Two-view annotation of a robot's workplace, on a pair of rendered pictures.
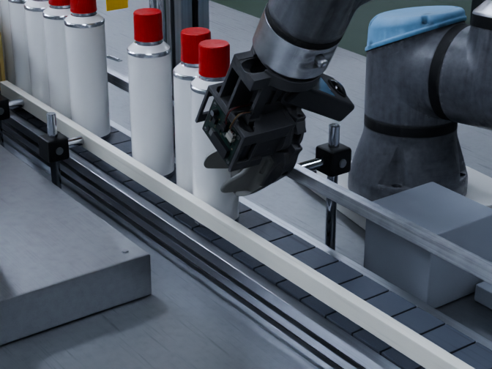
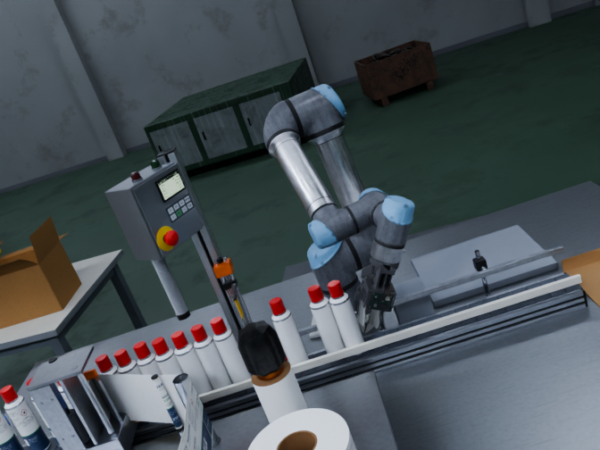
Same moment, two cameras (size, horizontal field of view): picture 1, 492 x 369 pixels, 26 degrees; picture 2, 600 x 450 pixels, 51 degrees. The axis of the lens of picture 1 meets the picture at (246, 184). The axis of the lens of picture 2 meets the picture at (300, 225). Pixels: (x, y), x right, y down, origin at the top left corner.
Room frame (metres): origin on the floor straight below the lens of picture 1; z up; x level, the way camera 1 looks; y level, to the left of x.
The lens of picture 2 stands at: (0.20, 1.13, 1.78)
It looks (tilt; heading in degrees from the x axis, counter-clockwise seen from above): 20 degrees down; 310
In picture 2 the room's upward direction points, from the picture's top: 20 degrees counter-clockwise
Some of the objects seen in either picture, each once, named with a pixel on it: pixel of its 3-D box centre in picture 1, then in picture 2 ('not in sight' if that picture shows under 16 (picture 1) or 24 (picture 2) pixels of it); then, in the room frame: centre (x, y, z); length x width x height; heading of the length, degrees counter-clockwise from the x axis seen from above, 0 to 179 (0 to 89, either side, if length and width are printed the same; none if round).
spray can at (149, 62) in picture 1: (150, 94); (288, 334); (1.21, 0.11, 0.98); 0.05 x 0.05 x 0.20
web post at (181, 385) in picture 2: not in sight; (195, 411); (1.29, 0.41, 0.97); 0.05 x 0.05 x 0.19
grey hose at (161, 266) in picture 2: not in sight; (169, 283); (1.48, 0.19, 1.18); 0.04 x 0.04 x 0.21
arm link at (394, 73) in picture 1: (418, 61); (332, 260); (1.25, -0.21, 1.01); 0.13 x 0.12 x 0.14; 47
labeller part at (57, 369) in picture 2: not in sight; (61, 367); (1.57, 0.50, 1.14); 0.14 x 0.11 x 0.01; 36
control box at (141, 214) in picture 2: not in sight; (157, 210); (1.42, 0.17, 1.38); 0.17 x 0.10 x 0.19; 91
